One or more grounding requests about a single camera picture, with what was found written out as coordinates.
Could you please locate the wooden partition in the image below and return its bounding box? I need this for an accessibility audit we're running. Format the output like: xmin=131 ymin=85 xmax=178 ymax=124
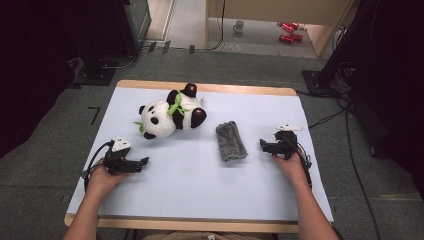
xmin=204 ymin=0 xmax=355 ymax=58

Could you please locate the black metal stand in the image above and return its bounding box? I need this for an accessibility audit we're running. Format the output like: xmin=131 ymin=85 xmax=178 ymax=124
xmin=301 ymin=0 xmax=379 ymax=98

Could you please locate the black floor cable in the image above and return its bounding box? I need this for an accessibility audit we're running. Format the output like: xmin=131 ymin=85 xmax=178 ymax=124
xmin=308 ymin=96 xmax=383 ymax=240

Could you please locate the panda plush toy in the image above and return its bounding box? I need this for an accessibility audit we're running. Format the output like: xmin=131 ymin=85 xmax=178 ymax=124
xmin=134 ymin=82 xmax=208 ymax=140

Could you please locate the black cabinet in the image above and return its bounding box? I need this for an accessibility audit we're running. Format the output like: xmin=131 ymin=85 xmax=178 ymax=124
xmin=78 ymin=0 xmax=153 ymax=58

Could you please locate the black hanging cable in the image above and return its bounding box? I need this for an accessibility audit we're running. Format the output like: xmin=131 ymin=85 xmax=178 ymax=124
xmin=205 ymin=0 xmax=227 ymax=52

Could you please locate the person's beige clothing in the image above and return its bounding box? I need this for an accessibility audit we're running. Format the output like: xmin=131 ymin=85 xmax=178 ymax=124
xmin=141 ymin=230 xmax=278 ymax=240

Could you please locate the grey fuzzy cloth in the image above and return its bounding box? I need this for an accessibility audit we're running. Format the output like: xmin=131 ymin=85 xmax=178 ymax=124
xmin=215 ymin=120 xmax=249 ymax=163

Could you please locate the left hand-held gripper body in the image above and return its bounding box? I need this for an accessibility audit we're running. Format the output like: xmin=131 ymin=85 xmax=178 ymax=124
xmin=103 ymin=135 xmax=144 ymax=176

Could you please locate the black stand base plate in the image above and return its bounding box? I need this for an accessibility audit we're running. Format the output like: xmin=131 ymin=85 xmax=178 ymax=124
xmin=72 ymin=65 xmax=117 ymax=87

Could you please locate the dark curtain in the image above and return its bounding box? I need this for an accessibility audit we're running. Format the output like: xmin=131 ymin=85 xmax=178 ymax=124
xmin=0 ymin=0 xmax=79 ymax=159

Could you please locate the light blue table mat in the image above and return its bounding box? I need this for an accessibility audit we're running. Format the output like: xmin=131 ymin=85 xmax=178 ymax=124
xmin=66 ymin=87 xmax=335 ymax=223

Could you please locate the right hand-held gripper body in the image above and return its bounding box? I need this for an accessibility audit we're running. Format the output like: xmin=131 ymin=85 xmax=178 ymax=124
xmin=266 ymin=123 xmax=305 ymax=160

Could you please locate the wooden table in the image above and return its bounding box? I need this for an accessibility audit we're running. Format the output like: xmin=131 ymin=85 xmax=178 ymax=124
xmin=63 ymin=79 xmax=335 ymax=234

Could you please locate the person's right hand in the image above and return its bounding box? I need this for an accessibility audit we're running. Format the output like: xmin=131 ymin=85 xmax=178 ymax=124
xmin=273 ymin=152 xmax=310 ymax=187

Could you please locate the person's left hand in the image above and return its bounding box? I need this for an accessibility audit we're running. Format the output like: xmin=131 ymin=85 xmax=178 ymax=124
xmin=87 ymin=159 xmax=130 ymax=198

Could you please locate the right hand-held gripper cable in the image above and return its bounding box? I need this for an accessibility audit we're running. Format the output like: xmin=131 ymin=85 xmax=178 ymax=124
xmin=285 ymin=133 xmax=314 ymax=188

